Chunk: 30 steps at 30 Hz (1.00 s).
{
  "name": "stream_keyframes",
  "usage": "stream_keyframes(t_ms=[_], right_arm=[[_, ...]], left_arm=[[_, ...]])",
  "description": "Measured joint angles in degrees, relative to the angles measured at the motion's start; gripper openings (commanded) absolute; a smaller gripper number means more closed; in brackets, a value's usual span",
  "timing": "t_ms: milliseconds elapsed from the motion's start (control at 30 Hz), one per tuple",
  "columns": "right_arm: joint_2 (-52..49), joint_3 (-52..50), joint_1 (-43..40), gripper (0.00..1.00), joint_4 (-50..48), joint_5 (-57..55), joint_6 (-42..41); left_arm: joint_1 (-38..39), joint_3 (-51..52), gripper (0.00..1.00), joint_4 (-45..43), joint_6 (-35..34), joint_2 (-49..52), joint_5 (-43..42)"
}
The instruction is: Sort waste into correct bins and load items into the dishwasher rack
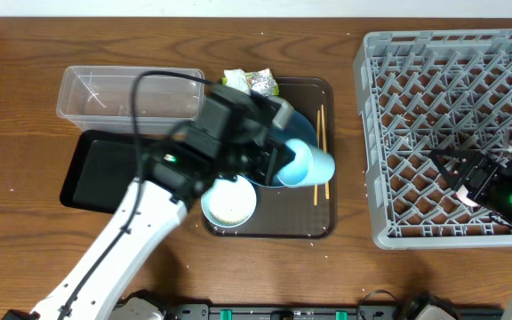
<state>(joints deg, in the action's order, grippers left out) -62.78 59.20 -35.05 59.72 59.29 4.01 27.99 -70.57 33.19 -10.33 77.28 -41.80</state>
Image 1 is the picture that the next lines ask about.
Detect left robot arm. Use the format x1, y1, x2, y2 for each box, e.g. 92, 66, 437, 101
4, 84, 294, 319

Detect light blue rice bowl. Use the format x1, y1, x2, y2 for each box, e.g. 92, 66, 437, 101
201, 175, 257, 228

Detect black plastic tray bin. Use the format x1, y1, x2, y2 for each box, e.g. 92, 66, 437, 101
59, 129, 195, 216

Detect clear plastic bin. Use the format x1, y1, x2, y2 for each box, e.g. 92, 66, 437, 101
56, 66, 204, 135

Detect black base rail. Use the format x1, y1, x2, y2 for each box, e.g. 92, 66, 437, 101
113, 291, 506, 320

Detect grey dishwasher rack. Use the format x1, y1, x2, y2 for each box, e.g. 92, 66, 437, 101
354, 29, 512, 250

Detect small pink cup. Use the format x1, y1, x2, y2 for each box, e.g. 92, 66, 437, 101
455, 186, 479, 207

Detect dark blue plate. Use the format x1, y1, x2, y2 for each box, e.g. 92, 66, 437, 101
244, 111, 318, 188

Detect small blue cup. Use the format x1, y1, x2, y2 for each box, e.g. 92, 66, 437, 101
278, 139, 335, 188

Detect foil snack wrapper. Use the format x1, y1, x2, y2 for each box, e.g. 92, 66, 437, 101
246, 68, 279, 96

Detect crumpled white napkin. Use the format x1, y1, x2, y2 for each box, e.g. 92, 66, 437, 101
222, 69, 251, 94

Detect dark brown serving tray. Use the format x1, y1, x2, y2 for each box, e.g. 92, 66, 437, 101
203, 76, 337, 239

